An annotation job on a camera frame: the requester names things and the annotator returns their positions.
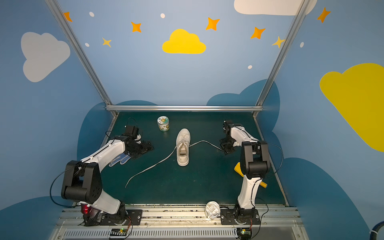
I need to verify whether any blue dotted work glove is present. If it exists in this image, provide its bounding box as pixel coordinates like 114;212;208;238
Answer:
109;153;131;167

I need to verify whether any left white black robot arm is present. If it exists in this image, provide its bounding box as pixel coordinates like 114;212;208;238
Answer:
61;136;154;227

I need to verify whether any red bottle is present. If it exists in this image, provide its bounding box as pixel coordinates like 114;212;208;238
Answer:
81;204;92;216

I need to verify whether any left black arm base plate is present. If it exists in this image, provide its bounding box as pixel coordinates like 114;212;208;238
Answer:
100;209;143;226

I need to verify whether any yellow plastic scoop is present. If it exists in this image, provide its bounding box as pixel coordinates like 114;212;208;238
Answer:
234;162;268;188

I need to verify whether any small circuit board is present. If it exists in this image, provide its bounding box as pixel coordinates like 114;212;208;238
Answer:
108;229;128;240
236;228;252;240

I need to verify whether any round sunflower label canister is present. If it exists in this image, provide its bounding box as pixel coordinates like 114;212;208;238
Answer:
157;116;170;132

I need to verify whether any right small circuit board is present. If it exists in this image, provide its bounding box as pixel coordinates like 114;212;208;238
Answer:
236;228;252;240

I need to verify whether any aluminium frame back bar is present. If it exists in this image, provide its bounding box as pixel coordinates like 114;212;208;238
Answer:
106;105;263;112

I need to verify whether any aluminium front rail base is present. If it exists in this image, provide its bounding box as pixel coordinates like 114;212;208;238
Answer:
50;205;309;240

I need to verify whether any left small circuit board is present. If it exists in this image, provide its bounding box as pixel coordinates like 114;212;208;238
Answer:
108;229;128;240

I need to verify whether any aluminium frame post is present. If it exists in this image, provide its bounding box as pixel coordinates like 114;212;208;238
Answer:
253;0;312;120
45;0;113;106

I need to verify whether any white sneaker shoe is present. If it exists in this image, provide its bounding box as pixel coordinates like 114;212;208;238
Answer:
176;129;191;167

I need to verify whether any aluminium frame right post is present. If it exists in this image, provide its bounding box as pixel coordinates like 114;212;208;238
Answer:
253;0;312;120

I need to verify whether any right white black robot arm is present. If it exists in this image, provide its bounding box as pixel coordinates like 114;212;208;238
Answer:
220;120;272;225

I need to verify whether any aluminium frame left post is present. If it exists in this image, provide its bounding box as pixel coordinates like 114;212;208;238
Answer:
45;0;113;106

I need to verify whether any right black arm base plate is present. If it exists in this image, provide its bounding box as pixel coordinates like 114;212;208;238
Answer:
220;208;261;225

